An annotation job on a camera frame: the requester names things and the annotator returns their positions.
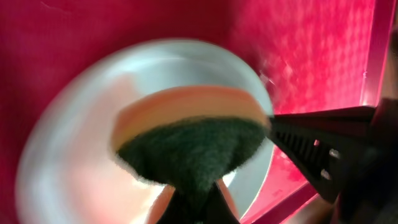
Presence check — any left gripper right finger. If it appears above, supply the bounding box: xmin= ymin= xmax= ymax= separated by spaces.
xmin=200 ymin=182 xmax=239 ymax=224

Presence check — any light blue plate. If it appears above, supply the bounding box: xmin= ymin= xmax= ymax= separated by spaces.
xmin=16 ymin=39 xmax=273 ymax=223

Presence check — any green and yellow sponge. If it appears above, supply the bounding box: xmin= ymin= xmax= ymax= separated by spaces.
xmin=111 ymin=85 xmax=270 ymax=195

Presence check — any red plastic tray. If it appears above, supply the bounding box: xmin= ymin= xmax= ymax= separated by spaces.
xmin=1 ymin=0 xmax=396 ymax=223

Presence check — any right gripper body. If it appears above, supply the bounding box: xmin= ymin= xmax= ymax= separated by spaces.
xmin=330 ymin=98 xmax=397 ymax=224

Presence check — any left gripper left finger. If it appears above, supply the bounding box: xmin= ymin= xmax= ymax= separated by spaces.
xmin=155 ymin=188 xmax=197 ymax=224

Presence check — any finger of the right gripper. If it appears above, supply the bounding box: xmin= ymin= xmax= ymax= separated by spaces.
xmin=269 ymin=106 xmax=376 ymax=203

